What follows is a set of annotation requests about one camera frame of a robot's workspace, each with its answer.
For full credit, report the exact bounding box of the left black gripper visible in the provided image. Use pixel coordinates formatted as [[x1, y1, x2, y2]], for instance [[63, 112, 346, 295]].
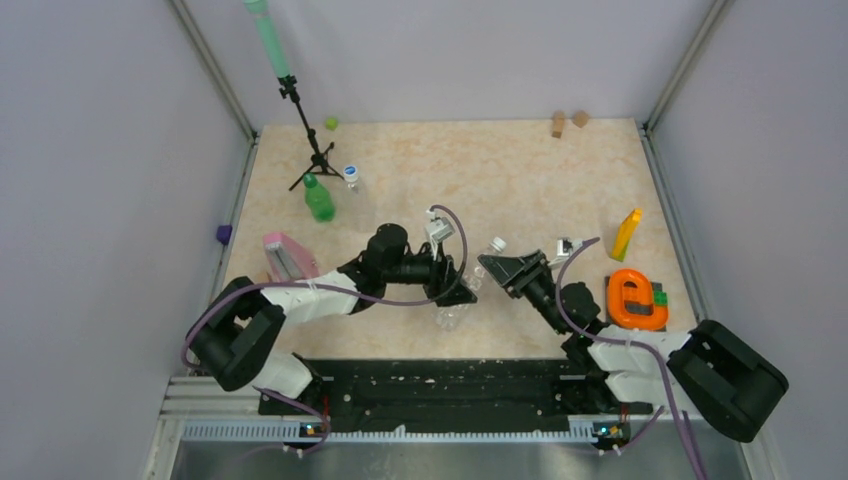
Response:
[[383, 240, 477, 307]]

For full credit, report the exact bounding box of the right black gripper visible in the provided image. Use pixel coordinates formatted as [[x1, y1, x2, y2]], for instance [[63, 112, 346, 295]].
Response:
[[480, 249, 568, 335]]

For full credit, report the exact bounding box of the clear plastic bottle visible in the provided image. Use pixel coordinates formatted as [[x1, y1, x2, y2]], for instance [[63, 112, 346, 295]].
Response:
[[435, 236, 507, 331]]

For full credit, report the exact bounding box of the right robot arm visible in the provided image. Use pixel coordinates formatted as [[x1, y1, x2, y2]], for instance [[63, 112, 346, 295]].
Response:
[[477, 251, 789, 443]]

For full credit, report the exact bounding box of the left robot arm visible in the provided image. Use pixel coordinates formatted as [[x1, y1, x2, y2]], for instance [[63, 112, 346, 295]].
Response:
[[186, 223, 477, 414]]

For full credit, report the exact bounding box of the clear bottle blue-white cap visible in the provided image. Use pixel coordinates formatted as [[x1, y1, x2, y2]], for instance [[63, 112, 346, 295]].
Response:
[[342, 165, 367, 200]]

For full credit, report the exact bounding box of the green plastic bottle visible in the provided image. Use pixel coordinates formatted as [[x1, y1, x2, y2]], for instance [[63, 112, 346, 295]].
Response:
[[303, 173, 336, 223]]

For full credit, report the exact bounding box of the orange tape dispenser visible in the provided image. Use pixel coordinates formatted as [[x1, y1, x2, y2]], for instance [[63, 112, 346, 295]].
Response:
[[606, 267, 669, 333]]

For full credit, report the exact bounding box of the yellow green block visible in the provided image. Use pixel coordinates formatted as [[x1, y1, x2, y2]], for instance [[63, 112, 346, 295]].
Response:
[[610, 208, 643, 262]]

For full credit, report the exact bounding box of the small green lego brick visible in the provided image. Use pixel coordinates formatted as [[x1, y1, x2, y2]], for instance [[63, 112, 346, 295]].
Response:
[[653, 290, 669, 307]]

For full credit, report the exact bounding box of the wooden block left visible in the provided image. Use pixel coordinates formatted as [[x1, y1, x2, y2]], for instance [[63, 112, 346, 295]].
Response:
[[551, 110, 566, 139]]

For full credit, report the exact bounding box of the wooden block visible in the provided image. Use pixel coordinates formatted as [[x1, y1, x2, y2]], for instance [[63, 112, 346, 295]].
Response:
[[572, 110, 591, 128], [551, 110, 566, 139]]

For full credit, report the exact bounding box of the wooden block right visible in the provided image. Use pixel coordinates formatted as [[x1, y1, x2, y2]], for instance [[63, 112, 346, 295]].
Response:
[[572, 110, 591, 128]]

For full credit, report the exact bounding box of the pink toy toaster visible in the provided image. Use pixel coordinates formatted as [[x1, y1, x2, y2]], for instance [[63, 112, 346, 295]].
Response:
[[262, 232, 320, 282]]

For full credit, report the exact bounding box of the purple small object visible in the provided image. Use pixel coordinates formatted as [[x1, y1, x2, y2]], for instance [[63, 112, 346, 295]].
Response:
[[215, 224, 233, 246]]

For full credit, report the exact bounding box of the black tripod green pole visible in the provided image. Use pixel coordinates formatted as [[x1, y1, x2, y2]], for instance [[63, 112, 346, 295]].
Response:
[[242, 0, 342, 191]]

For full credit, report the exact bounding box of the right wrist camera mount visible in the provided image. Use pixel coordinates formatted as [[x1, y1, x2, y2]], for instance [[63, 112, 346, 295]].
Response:
[[548, 237, 583, 270]]

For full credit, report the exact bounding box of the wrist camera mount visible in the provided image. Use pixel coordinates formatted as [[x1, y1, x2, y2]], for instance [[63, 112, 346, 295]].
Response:
[[548, 237, 583, 270], [425, 209, 456, 259]]

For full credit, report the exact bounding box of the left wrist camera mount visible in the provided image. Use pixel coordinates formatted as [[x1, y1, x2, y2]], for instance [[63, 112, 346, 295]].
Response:
[[425, 209, 456, 259]]

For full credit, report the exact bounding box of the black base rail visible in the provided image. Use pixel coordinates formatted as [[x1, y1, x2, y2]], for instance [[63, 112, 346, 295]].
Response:
[[254, 357, 654, 442]]

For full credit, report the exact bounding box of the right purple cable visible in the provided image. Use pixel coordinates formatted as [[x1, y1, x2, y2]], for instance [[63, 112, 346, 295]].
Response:
[[555, 237, 710, 480]]

